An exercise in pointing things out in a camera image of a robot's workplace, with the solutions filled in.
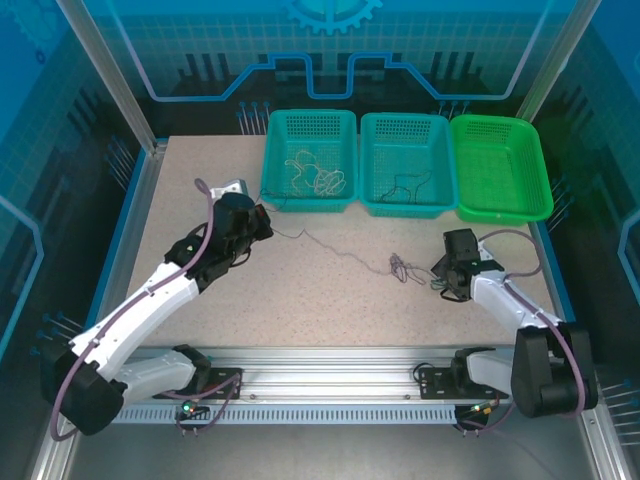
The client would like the aluminium mounting rail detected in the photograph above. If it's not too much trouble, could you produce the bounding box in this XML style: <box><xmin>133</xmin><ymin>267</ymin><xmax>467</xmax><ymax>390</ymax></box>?
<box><xmin>124</xmin><ymin>346</ymin><xmax>519</xmax><ymax>406</ymax></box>

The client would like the slotted grey cable duct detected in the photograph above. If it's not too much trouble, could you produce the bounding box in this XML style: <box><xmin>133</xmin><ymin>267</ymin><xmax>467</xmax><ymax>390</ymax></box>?
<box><xmin>112</xmin><ymin>403</ymin><xmax>474</xmax><ymax>426</ymax></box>

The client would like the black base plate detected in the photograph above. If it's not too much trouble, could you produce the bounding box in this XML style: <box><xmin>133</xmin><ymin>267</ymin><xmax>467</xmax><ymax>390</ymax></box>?
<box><xmin>152</xmin><ymin>367</ymin><xmax>245</xmax><ymax>401</ymax></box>
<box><xmin>413</xmin><ymin>366</ymin><xmax>501</xmax><ymax>401</ymax></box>

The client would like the teal plastic basket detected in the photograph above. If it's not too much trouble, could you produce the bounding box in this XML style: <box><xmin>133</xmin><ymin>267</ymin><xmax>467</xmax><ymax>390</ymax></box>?
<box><xmin>258</xmin><ymin>109</ymin><xmax>360</xmax><ymax>214</ymax></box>
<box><xmin>358</xmin><ymin>112</ymin><xmax>460</xmax><ymax>220</ymax></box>

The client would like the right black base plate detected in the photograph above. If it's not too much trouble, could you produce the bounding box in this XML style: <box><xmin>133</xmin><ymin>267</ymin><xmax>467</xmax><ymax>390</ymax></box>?
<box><xmin>413</xmin><ymin>366</ymin><xmax>501</xmax><ymax>401</ymax></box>

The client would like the thin black cable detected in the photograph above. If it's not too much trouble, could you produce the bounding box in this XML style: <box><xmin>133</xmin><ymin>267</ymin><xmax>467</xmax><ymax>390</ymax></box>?
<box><xmin>381</xmin><ymin>170</ymin><xmax>433</xmax><ymax>205</ymax></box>

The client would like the right arm purple sheathed cable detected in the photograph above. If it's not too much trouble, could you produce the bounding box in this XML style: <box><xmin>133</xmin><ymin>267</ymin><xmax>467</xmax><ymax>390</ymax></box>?
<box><xmin>459</xmin><ymin>228</ymin><xmax>587</xmax><ymax>437</ymax></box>

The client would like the left arm purple sheathed cable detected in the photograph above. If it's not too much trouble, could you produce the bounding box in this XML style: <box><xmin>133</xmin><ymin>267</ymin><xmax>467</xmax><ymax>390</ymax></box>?
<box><xmin>52</xmin><ymin>178</ymin><xmax>244</xmax><ymax>442</ymax></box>

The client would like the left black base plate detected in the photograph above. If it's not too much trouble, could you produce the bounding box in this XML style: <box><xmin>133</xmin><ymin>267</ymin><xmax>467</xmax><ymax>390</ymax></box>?
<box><xmin>152</xmin><ymin>367</ymin><xmax>245</xmax><ymax>401</ymax></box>

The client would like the arm purple sheathed cable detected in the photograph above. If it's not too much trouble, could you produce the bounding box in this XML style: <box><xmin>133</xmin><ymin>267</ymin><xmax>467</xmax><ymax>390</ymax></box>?
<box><xmin>52</xmin><ymin>178</ymin><xmax>244</xmax><ymax>442</ymax></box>
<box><xmin>459</xmin><ymin>228</ymin><xmax>587</xmax><ymax>437</ymax></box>

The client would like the thin purple cable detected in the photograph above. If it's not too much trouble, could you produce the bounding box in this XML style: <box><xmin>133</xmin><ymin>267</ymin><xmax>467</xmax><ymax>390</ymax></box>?
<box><xmin>259</xmin><ymin>188</ymin><xmax>427</xmax><ymax>284</ymax></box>

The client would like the left base lit connector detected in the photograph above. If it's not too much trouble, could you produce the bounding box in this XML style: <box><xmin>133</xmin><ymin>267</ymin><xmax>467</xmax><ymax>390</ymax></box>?
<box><xmin>180</xmin><ymin>396</ymin><xmax>210</xmax><ymax>417</ymax></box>

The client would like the green plastic basket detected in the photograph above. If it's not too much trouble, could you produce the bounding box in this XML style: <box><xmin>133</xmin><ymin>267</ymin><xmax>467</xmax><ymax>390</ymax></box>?
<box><xmin>449</xmin><ymin>113</ymin><xmax>555</xmax><ymax>226</ymax></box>

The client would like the aluminium frame post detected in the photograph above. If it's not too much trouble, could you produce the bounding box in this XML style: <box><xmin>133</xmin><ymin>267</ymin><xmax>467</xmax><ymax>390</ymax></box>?
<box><xmin>513</xmin><ymin>0</ymin><xmax>586</xmax><ymax>124</ymax></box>
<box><xmin>54</xmin><ymin>0</ymin><xmax>169</xmax><ymax>157</ymax></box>

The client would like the thin cream cable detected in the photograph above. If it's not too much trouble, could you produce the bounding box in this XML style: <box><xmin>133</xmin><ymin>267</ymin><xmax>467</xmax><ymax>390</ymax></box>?
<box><xmin>283</xmin><ymin>149</ymin><xmax>349</xmax><ymax>199</ymax></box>

